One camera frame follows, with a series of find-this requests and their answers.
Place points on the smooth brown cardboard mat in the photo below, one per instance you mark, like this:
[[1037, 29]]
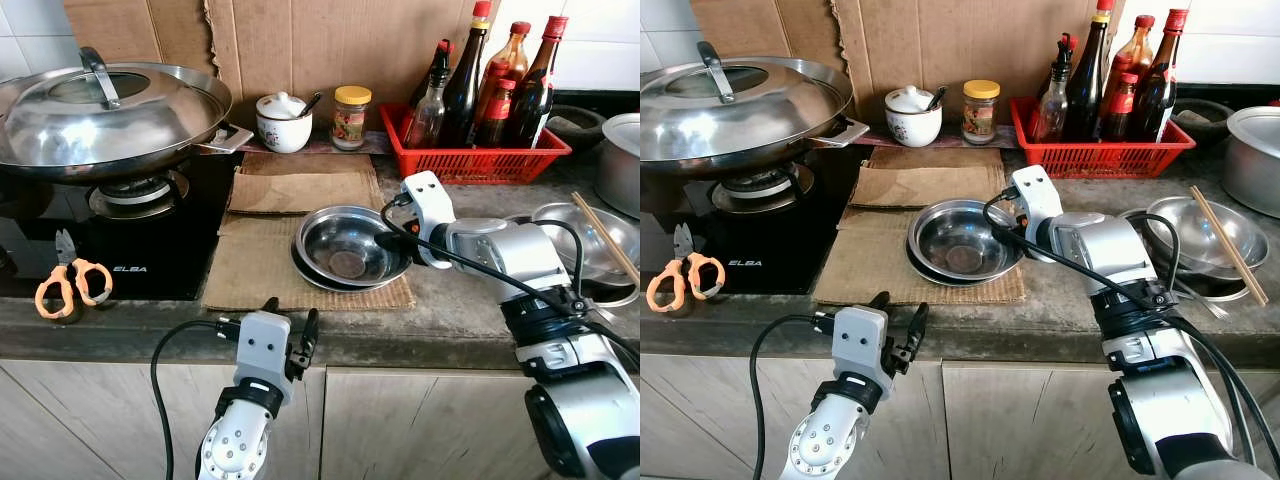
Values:
[[300, 185], [935, 180]]

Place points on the steel wok lid glass centre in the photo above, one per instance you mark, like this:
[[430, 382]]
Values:
[[740, 110], [120, 115]]

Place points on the steel bowl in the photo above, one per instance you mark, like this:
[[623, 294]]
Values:
[[590, 230], [1210, 230]]

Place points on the ribbed brown cardboard mat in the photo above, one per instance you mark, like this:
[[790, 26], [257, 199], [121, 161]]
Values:
[[865, 260], [250, 265]]

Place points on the steel fork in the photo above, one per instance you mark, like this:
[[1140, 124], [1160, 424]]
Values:
[[1205, 300]]

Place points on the clear glass bottle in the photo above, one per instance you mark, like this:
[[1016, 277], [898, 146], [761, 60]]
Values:
[[1052, 108], [428, 115]]

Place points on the dark labelled bottle red cap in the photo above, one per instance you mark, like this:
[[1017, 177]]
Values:
[[540, 90], [1160, 85]]

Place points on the wide steel plate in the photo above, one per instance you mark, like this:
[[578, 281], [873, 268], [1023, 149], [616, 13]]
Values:
[[620, 295], [1245, 292], [310, 281], [918, 272]]

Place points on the black gas stove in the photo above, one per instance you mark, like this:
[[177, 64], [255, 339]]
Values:
[[150, 260], [780, 255]]

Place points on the dark stone mortar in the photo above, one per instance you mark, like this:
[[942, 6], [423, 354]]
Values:
[[1200, 120], [575, 128]]

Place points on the brown sauce bottle red cap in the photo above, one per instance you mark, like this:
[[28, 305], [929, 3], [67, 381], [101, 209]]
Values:
[[1135, 50], [508, 55]]

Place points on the tall dark bottle red cap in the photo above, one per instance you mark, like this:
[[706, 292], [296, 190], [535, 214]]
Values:
[[465, 90], [1090, 80]]

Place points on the dark small spoon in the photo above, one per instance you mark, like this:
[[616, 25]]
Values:
[[937, 96], [313, 101]]

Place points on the deep steel plate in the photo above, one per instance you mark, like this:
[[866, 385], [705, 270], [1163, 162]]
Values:
[[345, 245], [960, 240]]

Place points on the red plastic basket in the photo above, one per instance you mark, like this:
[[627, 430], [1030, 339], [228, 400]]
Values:
[[1100, 158], [470, 165]]

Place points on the steel pot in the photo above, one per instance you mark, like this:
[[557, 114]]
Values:
[[1255, 160], [620, 165]]

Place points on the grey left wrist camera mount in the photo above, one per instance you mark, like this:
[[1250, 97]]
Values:
[[262, 345], [860, 340]]

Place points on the glass jar yellow lid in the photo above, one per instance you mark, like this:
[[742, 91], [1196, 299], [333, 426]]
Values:
[[350, 125], [980, 118]]

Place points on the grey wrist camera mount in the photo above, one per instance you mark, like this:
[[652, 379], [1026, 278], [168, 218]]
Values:
[[262, 345], [425, 200], [1035, 195], [860, 340]]

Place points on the small bottle red cap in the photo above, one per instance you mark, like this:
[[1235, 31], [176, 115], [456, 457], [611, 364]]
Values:
[[1120, 105], [495, 115]]

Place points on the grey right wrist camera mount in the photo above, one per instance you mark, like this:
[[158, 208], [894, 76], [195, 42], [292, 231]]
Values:
[[1035, 195], [425, 200]]

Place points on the white ceramic condiment jar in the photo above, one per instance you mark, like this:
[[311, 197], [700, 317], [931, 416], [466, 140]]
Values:
[[912, 122], [282, 128]]

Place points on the large brown cardboard sheet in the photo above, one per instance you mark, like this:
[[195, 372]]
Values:
[[320, 45]]

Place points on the black topped bottle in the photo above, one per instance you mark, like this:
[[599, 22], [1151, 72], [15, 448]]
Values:
[[442, 52], [1066, 48]]

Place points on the steel wok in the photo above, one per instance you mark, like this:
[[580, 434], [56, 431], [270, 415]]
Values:
[[100, 172], [720, 170]]

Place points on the light wood cabinet door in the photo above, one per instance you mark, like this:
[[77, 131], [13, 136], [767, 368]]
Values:
[[420, 425], [80, 420], [700, 420], [1020, 425]]

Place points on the wooden chopstick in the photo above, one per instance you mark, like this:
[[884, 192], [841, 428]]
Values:
[[1235, 249], [600, 235], [612, 238], [1225, 248]]

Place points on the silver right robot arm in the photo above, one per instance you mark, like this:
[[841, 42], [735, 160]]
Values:
[[500, 250], [1100, 250]]

